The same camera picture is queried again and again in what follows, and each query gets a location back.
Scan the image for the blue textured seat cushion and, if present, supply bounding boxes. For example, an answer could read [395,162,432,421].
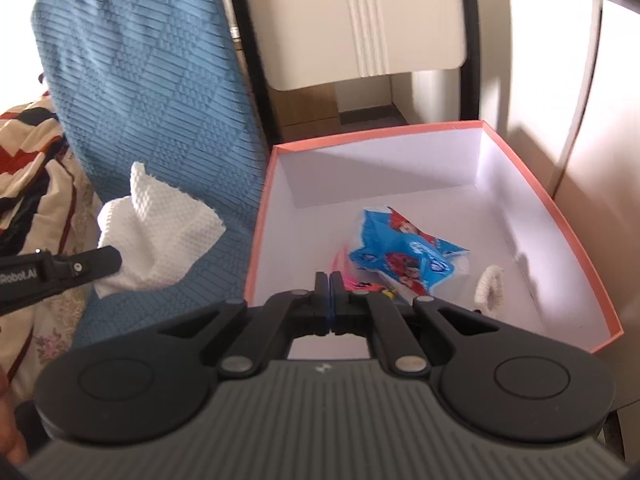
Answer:
[32,0,267,347]

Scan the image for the white knitted ring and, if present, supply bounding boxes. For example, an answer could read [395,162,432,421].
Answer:
[472,263,507,311]

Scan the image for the person's left hand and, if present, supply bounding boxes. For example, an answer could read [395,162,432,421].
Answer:
[0,370,28,466]

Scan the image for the red black cream blanket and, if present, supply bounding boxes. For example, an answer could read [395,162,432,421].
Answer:
[1,96,77,257]

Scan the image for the pink feather toy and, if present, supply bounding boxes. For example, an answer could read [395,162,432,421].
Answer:
[331,245,396,299]

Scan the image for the pink cardboard box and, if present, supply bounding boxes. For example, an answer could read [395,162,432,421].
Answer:
[245,122,624,352]

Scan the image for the blue snack wrapper bag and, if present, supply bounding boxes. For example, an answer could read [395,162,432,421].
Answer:
[347,207,470,298]

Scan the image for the white paper towel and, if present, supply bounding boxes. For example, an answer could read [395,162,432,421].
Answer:
[94,162,226,299]

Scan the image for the floral lace bed cover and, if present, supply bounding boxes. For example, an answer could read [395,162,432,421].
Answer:
[1,153,101,403]

